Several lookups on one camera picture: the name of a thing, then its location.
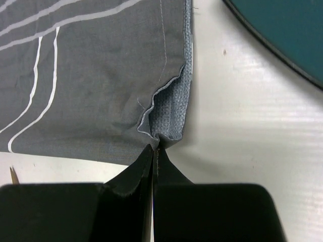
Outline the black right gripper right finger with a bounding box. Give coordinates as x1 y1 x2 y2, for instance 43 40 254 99
153 147 286 241

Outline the grey striped placemat cloth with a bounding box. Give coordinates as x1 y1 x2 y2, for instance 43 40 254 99
1 1 192 165

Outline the teal square plate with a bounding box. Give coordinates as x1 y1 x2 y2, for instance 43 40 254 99
224 1 322 87

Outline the copper knife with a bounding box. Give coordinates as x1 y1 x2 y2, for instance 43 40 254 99
10 166 19 185

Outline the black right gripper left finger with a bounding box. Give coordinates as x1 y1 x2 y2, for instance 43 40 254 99
1 145 153 241

